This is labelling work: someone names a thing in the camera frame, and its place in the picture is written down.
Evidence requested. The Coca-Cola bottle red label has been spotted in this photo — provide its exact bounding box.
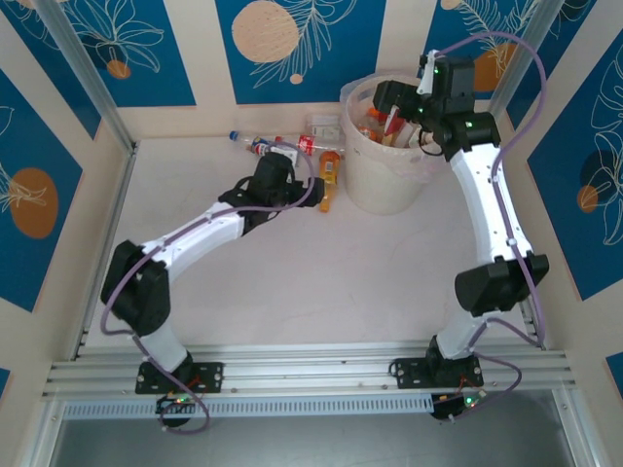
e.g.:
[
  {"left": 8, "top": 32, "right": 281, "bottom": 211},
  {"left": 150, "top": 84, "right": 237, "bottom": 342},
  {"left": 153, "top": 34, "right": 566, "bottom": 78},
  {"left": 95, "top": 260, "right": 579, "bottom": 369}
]
[{"left": 281, "top": 134, "right": 348, "bottom": 155}]

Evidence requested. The square clear bottle white label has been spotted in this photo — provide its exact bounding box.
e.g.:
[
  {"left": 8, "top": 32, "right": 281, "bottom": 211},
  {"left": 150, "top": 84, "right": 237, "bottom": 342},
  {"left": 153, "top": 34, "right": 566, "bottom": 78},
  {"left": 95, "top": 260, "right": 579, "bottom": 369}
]
[{"left": 307, "top": 114, "right": 342, "bottom": 142}]

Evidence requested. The Pepsi bottle blue label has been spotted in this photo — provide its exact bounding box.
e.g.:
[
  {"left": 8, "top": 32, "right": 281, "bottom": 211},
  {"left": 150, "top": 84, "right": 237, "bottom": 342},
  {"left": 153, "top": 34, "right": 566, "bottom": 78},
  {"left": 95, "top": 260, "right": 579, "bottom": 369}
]
[{"left": 229, "top": 129, "right": 274, "bottom": 158}]

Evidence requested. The white plastic bin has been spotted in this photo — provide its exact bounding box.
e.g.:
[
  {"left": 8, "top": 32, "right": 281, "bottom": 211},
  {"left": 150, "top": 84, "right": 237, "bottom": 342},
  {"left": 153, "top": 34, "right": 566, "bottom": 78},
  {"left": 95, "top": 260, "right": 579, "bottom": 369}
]
[{"left": 339, "top": 71, "right": 442, "bottom": 216}]

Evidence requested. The tea bottle red gold label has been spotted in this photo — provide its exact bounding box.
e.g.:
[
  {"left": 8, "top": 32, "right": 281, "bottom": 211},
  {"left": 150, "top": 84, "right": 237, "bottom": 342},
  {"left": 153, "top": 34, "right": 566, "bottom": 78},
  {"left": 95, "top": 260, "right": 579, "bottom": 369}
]
[{"left": 382, "top": 104, "right": 415, "bottom": 147}]

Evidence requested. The left controller board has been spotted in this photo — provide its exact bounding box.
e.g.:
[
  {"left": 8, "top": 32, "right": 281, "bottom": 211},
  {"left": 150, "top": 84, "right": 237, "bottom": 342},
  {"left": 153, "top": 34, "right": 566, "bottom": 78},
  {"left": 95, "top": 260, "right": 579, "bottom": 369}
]
[{"left": 155, "top": 394, "right": 199, "bottom": 415}]

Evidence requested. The controller board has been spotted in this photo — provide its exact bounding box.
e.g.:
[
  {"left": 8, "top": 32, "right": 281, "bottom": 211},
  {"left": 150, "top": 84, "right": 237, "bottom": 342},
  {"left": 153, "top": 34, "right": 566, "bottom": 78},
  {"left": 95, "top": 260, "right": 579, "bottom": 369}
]
[
  {"left": 155, "top": 394, "right": 199, "bottom": 415},
  {"left": 430, "top": 391, "right": 488, "bottom": 422}
]

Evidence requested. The right controller board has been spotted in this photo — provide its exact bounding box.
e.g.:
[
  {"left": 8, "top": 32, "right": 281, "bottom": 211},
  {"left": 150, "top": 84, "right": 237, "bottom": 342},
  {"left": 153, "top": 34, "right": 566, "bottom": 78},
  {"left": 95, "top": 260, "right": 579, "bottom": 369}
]
[{"left": 430, "top": 391, "right": 488, "bottom": 422}]

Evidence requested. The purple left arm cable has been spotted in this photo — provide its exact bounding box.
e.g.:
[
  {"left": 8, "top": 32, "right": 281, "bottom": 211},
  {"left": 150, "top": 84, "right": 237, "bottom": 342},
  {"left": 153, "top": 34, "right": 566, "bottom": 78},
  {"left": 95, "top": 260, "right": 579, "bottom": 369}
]
[{"left": 100, "top": 153, "right": 317, "bottom": 433}]

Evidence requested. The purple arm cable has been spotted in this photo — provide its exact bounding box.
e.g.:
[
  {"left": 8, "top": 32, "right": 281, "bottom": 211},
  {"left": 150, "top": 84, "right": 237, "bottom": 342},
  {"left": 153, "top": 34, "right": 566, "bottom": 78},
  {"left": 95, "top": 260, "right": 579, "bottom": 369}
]
[
  {"left": 100, "top": 153, "right": 317, "bottom": 433},
  {"left": 427, "top": 31, "right": 546, "bottom": 424}
]

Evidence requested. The aluminium frame post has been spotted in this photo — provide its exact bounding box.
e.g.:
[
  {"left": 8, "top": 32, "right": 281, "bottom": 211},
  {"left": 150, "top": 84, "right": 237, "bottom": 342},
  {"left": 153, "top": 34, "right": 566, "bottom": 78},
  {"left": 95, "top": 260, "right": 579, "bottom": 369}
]
[
  {"left": 474, "top": 0, "right": 570, "bottom": 147},
  {"left": 33, "top": 0, "right": 138, "bottom": 153}
]

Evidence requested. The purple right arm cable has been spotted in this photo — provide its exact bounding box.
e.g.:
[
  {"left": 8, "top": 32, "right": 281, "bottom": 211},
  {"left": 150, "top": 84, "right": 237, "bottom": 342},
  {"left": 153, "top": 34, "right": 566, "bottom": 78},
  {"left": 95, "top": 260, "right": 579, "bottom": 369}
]
[{"left": 427, "top": 31, "right": 546, "bottom": 424}]

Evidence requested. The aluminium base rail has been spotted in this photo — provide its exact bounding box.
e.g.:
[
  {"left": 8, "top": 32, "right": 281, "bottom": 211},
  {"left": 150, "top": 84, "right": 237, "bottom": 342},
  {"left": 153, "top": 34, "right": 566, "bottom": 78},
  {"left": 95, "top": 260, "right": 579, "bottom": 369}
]
[{"left": 41, "top": 341, "right": 579, "bottom": 399}]

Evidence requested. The aluminium side rail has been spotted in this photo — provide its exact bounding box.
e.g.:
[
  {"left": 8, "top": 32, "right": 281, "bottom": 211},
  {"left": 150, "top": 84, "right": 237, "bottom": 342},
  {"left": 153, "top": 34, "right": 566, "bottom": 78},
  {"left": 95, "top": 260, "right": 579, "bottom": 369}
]
[
  {"left": 71, "top": 143, "right": 140, "bottom": 364},
  {"left": 469, "top": 135, "right": 549, "bottom": 351}
]

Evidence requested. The white slotted cable duct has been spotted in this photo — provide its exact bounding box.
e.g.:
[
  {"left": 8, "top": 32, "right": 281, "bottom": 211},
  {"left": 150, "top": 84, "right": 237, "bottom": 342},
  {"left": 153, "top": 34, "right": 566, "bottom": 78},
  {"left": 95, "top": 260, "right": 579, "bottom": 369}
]
[{"left": 61, "top": 394, "right": 435, "bottom": 420}]

